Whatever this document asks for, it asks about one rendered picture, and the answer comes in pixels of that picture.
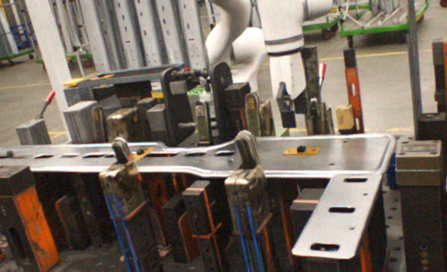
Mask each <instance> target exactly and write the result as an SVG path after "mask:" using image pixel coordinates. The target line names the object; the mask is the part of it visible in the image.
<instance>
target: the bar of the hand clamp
mask: <svg viewBox="0 0 447 272"><path fill-rule="evenodd" d="M302 48H303V50H302V51H301V59H302V62H303V67H304V75H305V82H306V85H305V88H304V89H305V91H306V98H307V107H308V113H307V116H311V115H312V111H311V110H310V107H311V102H310V99H316V109H317V116H321V114H320V109H319V105H320V103H321V92H320V84H319V68H318V59H317V50H316V45H311V46H305V47H302Z"/></svg>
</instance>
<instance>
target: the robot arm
mask: <svg viewBox="0 0 447 272"><path fill-rule="evenodd" d="M209 1H210V2H212V3H214V4H216V5H217V6H219V7H220V21H219V23H218V24H217V25H216V27H215V28H214V29H213V30H212V31H211V33H210V35H209V36H208V38H207V40H206V42H205V57H206V60H207V61H208V63H209V64H210V65H211V66H214V65H215V64H216V63H220V62H224V63H226V64H227V65H228V66H233V65H237V64H241V63H244V66H243V68H241V69H240V71H238V72H237V73H235V74H234V75H232V79H233V83H235V82H236V83H237V82H249V84H250V86H251V92H256V93H257V94H259V93H258V87H257V73H258V70H259V69H260V66H261V64H262V63H263V61H264V59H265V57H266V55H267V52H268V54H269V56H270V75H271V82H272V89H273V99H274V100H275V101H276V102H277V103H278V107H279V111H280V113H281V117H282V126H283V128H296V127H297V123H296V118H295V113H296V114H304V113H308V107H307V98H306V91H305V89H304V88H305V85H306V82H305V75H304V67H303V62H302V59H301V51H302V50H303V48H302V46H303V45H304V37H303V33H302V23H303V22H306V21H309V20H315V19H319V18H321V17H324V16H325V15H327V14H328V13H329V12H330V10H331V7H332V0H257V3H258V8H259V13H260V21H261V26H262V30H261V29H258V28H248V25H249V22H250V18H251V2H250V0H209ZM289 95H290V97H284V96H289ZM286 101H289V105H288V104H287V103H286ZM293 101H294V110H293Z"/></svg>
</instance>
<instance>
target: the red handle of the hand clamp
mask: <svg viewBox="0 0 447 272"><path fill-rule="evenodd" d="M318 68H319V84H320V91H321V87H322V82H323V79H324V75H325V68H326V65H325V64H323V63H320V64H319V65H318ZM310 110H311V111H312V112H316V111H317V109H316V99H312V103H311V107H310Z"/></svg>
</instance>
